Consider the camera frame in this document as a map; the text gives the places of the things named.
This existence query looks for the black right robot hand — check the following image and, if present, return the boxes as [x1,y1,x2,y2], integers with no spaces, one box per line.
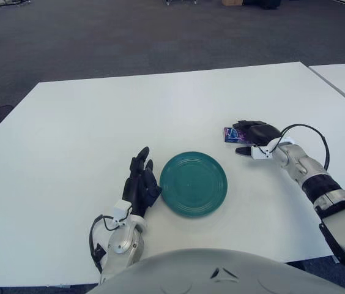
[232,120,283,157]

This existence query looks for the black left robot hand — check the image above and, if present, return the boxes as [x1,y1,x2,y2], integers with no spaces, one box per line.
[122,146,163,218]

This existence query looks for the purple blue gum pack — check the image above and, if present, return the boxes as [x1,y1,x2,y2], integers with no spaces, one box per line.
[222,127,254,145]

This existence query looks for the teal round plate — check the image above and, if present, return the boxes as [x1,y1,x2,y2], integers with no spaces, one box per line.
[159,151,229,219]

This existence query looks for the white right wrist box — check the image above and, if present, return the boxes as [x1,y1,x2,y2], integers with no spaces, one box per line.
[251,137,294,160]

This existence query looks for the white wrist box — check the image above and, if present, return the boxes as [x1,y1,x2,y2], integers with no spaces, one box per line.
[251,137,294,160]
[112,200,132,224]

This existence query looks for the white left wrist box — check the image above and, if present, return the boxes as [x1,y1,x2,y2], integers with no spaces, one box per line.
[112,200,132,224]

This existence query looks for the grey robot torso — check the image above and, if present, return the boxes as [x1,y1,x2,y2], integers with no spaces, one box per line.
[86,247,345,294]

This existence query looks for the black bulky bag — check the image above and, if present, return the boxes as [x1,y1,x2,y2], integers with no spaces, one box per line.
[242,0,282,9]

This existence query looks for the office chair bases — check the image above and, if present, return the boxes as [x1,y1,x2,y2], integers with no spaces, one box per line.
[165,0,199,6]

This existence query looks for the black chair base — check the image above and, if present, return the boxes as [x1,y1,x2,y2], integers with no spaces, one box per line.
[0,0,35,7]

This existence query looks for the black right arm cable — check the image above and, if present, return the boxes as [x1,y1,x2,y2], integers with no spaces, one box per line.
[275,123,330,171]

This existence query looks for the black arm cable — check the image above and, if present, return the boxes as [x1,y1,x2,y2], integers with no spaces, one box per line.
[89,215,121,273]
[275,123,330,171]

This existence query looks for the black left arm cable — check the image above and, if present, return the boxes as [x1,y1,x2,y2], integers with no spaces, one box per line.
[89,215,121,273]

